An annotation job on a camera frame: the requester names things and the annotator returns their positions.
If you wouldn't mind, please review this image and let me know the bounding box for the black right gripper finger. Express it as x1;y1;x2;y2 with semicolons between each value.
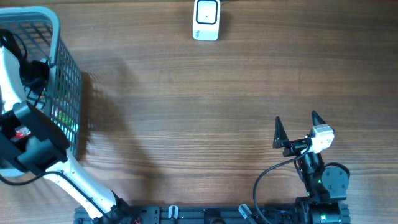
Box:
272;116;289;149
311;110;326;126

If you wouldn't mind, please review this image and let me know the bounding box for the green clear snack bag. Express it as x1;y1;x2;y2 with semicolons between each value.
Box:
52;82;78;141

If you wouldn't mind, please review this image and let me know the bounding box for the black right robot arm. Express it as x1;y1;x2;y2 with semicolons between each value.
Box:
272;111;351;223

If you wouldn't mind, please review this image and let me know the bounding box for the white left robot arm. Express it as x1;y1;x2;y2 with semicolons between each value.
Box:
1;47;127;223

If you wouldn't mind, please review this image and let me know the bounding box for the white barcode scanner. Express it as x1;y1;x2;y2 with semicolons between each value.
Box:
192;0;221;41

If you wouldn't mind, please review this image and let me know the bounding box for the grey plastic mesh basket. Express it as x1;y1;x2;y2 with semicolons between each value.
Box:
1;6;83;156

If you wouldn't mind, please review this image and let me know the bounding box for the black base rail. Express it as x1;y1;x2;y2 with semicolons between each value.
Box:
73;203;351;224

